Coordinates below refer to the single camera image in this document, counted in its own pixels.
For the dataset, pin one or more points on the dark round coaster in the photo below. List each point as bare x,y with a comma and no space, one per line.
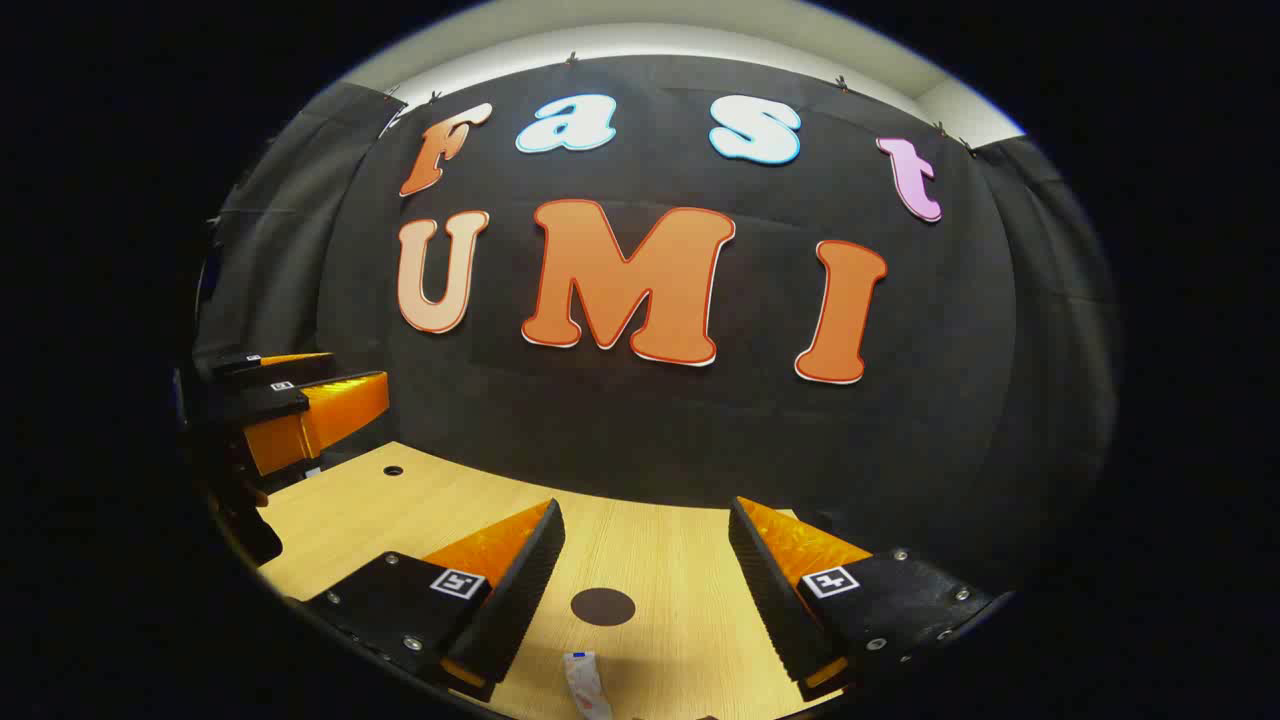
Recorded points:
603,606

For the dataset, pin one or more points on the white toothpaste tube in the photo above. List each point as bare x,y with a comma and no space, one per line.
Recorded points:
585,685

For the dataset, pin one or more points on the black backdrop cloth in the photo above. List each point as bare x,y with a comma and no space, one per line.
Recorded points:
700,430

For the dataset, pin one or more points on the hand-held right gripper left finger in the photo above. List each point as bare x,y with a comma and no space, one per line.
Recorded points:
525,590

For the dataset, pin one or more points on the light wooden desktop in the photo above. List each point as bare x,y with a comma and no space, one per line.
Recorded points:
660,560

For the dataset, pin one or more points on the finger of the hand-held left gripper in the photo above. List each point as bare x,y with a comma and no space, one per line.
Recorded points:
270,370
330,410

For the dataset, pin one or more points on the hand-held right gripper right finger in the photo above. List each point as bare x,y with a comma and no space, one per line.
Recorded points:
775,600

